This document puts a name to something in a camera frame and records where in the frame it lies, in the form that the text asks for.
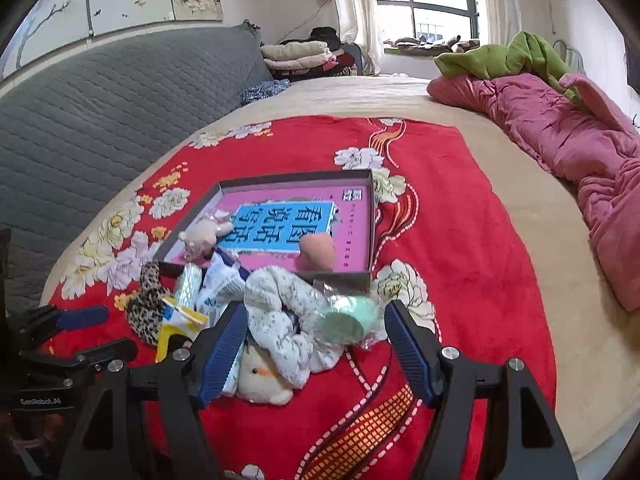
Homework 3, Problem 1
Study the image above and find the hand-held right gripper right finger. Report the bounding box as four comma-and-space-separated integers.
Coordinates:
384, 300, 578, 480

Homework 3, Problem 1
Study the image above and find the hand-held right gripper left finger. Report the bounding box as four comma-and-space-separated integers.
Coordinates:
57, 302, 249, 480

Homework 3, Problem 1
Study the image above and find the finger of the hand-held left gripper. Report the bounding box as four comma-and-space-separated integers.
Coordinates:
50, 305, 111, 333
45, 338, 139, 373

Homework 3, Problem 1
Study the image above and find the white plush duck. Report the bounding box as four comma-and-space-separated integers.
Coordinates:
235, 342, 293, 406

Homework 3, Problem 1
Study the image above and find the yellow plush toy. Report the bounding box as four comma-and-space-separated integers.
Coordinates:
156, 296, 210, 363

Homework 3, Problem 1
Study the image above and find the leopard print scrunchie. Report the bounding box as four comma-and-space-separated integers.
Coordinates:
125, 261, 173, 348

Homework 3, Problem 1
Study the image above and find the white floral cloth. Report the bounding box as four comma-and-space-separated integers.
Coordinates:
242, 266, 351, 391

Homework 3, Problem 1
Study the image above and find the clear bag with blue zip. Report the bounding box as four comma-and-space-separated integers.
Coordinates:
195, 249, 251, 321

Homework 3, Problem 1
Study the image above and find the green sponge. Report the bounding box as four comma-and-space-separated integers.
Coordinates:
312, 282, 391, 348

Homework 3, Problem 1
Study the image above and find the green print tissue pack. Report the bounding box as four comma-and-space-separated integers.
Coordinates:
172, 262, 203, 308

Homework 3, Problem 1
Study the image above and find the beige plush toy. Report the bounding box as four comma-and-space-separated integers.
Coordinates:
178, 215, 236, 261

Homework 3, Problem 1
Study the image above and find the shallow cardboard box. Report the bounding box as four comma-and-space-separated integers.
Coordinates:
152, 169, 376, 293

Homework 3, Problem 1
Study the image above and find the pink makeup sponge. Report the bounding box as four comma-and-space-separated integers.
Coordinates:
298, 234, 337, 271

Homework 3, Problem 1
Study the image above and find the red floral blanket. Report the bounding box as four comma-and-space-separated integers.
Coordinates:
42, 115, 558, 480

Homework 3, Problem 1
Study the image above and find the grey quilted headboard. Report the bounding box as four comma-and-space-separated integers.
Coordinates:
0, 22, 276, 316

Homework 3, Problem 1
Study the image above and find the blue floral cloth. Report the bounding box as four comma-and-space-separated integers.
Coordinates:
241, 79, 292, 106

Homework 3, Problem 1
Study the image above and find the pink quilt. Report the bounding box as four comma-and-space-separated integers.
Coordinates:
426, 72, 640, 313

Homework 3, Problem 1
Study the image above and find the dark red cloth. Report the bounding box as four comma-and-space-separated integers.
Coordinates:
277, 51, 363, 82

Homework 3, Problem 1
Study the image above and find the pink folded blanket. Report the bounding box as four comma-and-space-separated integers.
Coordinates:
263, 56, 333, 72

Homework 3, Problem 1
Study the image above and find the green blanket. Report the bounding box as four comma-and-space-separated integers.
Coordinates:
434, 31, 588, 106

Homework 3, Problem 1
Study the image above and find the beige folded blanket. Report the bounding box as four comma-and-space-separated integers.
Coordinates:
260, 41, 331, 61

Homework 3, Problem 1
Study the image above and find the black garment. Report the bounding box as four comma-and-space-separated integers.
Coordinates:
279, 26, 342, 47

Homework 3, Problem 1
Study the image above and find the white curtain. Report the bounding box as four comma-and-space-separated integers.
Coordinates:
475, 0, 523, 46
325, 0, 386, 76

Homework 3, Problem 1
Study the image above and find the black television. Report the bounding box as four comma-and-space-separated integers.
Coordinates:
622, 35, 640, 96

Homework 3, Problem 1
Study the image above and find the white wire frame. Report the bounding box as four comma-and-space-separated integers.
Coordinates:
552, 40, 586, 76

